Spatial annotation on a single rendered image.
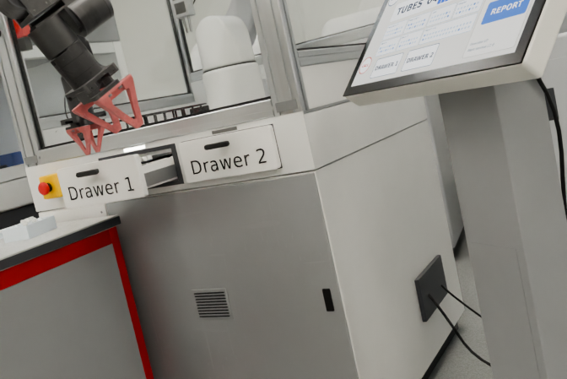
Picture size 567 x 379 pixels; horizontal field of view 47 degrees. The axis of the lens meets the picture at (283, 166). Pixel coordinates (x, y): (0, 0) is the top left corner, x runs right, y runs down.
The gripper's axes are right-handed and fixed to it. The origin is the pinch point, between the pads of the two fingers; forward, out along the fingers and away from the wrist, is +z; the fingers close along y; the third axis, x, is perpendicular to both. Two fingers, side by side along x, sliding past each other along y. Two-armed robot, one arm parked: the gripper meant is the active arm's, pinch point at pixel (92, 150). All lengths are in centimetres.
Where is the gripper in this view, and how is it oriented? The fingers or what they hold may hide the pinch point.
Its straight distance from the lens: 174.5
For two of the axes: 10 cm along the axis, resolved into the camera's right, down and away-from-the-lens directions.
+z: 2.3, 9.7, 1.2
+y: 4.6, -2.2, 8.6
